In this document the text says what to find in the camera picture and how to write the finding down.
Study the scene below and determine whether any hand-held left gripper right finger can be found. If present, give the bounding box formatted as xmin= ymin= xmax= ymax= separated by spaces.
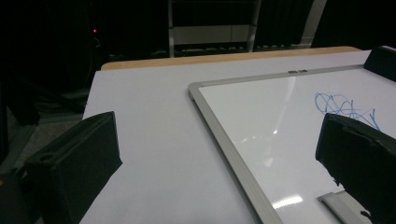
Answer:
xmin=315 ymin=112 xmax=396 ymax=224

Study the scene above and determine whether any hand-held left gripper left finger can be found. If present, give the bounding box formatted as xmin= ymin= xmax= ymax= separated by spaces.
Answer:
xmin=20 ymin=111 xmax=123 ymax=224

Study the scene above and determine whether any black and purple whiteboard eraser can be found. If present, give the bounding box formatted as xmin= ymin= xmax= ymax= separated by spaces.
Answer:
xmin=363 ymin=45 xmax=396 ymax=82

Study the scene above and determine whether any silver-framed whiteboard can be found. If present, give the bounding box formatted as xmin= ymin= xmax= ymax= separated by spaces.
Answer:
xmin=187 ymin=63 xmax=396 ymax=224

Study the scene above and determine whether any dark device with red light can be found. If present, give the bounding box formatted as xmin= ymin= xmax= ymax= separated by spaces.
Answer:
xmin=89 ymin=26 xmax=104 ymax=48

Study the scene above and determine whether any white table cover sheet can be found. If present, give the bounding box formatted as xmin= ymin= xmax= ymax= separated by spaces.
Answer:
xmin=78 ymin=49 xmax=396 ymax=224

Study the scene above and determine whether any grey metal stand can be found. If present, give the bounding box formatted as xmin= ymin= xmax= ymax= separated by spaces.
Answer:
xmin=167 ymin=0 xmax=262 ymax=59

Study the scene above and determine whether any wooden table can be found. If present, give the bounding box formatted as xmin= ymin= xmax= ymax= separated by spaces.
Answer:
xmin=100 ymin=46 xmax=362 ymax=72

